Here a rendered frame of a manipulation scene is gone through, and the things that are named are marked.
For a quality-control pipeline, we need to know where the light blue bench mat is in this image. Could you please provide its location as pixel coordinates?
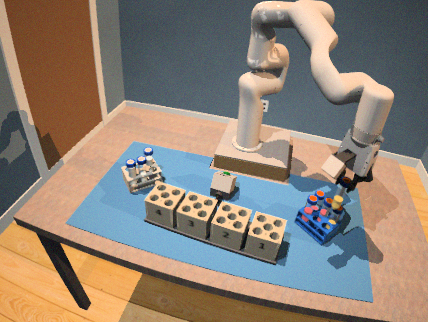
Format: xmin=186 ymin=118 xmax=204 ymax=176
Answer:
xmin=66 ymin=141 xmax=373 ymax=303

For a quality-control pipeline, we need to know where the clear conical tube with red liquid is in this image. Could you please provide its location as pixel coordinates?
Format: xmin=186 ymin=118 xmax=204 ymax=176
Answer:
xmin=301 ymin=195 xmax=318 ymax=222

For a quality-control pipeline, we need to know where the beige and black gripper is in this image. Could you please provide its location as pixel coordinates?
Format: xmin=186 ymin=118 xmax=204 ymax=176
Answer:
xmin=334 ymin=128 xmax=380 ymax=193

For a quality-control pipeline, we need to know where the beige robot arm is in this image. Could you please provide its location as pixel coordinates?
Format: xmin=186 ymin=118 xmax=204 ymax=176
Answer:
xmin=232 ymin=0 xmax=394 ymax=180

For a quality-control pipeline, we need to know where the blue tube rack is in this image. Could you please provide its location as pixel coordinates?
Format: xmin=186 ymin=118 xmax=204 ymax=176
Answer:
xmin=294 ymin=205 xmax=342 ymax=245

